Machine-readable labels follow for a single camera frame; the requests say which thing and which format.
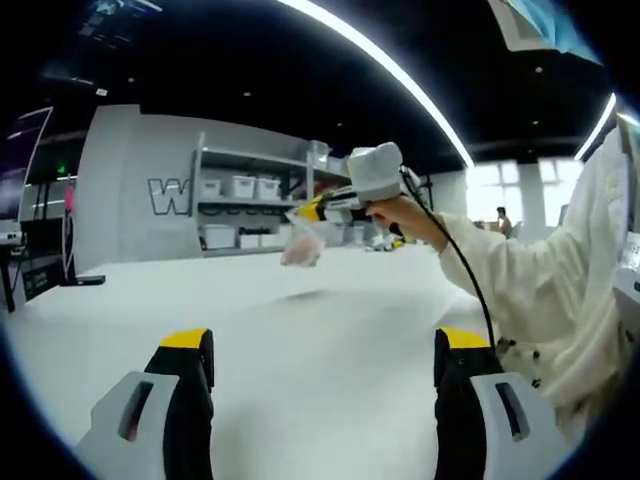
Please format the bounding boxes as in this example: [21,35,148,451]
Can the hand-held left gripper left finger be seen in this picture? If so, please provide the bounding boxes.
[74,327,216,480]

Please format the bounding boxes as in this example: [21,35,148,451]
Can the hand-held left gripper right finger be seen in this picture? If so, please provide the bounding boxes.
[432,327,572,480]

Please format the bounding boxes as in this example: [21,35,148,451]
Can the clear resealable bag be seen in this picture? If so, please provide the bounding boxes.
[278,208,325,270]

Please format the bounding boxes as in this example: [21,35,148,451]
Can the person's right hand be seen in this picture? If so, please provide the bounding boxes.
[366,193,449,253]

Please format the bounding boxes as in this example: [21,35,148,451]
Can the row of white storage bins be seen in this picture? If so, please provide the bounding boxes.
[199,172,367,251]

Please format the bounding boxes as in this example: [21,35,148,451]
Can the long ceiling light strip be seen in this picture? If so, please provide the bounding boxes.
[278,0,475,167]

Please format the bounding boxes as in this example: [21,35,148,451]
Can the grey metal shelf unit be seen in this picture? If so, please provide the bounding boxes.
[192,132,362,259]

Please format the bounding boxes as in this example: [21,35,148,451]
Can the bright window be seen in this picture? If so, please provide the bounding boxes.
[466,159,587,227]

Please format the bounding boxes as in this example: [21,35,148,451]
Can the black flat device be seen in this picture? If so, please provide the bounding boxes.
[62,273,107,288]

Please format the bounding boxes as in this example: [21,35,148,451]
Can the black computer case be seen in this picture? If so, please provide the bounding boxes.
[22,219,76,301]

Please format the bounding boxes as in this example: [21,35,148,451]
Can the grey monitor desk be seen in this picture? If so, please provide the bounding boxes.
[0,228,30,312]

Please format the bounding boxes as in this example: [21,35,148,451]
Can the short ceiling light strip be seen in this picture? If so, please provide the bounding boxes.
[573,92,619,162]

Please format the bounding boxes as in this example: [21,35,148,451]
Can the blue face mask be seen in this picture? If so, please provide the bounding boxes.
[509,0,604,66]

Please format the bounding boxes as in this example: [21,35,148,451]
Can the large monitor with pink screen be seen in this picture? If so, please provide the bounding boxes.
[0,105,55,224]

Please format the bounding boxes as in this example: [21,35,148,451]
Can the thick black gripper cable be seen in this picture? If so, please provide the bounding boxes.
[398,167,499,354]

